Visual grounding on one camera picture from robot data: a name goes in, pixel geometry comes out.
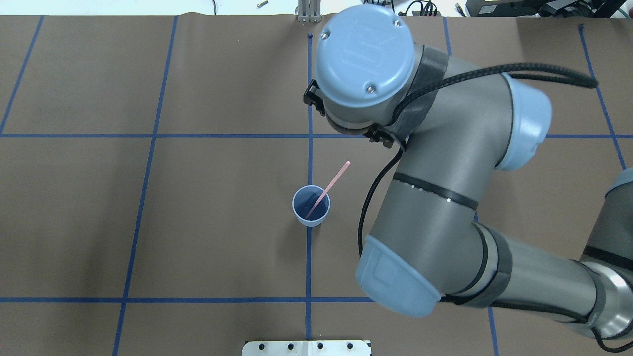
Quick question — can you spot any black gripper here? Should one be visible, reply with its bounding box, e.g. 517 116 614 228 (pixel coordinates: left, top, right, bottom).
303 79 402 148

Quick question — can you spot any light wooden chopstick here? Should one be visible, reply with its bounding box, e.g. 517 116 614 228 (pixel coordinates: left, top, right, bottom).
305 161 351 220

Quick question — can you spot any light blue plastic cup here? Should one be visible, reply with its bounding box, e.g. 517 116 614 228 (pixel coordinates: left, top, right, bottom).
292 185 331 227

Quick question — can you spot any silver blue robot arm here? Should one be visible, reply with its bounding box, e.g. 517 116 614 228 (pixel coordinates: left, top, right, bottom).
303 4 632 353

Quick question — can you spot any black equipment box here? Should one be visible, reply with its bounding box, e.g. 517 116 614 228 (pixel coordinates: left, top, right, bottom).
465 0 626 18

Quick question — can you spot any aluminium frame post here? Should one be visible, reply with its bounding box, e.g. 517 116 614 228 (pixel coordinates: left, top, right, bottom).
295 0 322 23

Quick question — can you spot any black cable bundle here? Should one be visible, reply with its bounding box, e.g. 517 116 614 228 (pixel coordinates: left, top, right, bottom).
363 0 442 17

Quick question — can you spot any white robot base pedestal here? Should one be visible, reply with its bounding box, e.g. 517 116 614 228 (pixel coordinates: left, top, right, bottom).
241 340 373 356

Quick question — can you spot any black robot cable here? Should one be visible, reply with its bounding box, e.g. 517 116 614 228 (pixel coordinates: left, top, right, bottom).
356 63 599 258

